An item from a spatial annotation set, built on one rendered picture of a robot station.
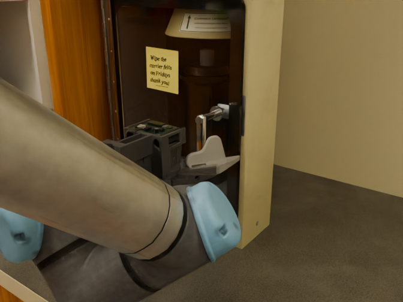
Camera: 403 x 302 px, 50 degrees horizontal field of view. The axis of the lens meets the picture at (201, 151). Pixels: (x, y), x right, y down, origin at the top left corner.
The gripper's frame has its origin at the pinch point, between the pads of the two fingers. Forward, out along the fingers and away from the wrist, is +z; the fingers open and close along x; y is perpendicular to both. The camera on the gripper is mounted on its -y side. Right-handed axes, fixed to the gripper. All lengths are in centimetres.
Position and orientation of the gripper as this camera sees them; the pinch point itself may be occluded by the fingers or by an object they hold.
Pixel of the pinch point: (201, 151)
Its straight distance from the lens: 72.1
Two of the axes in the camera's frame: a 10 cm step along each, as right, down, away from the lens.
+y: 0.0, -9.3, -3.7
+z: 5.9, -3.0, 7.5
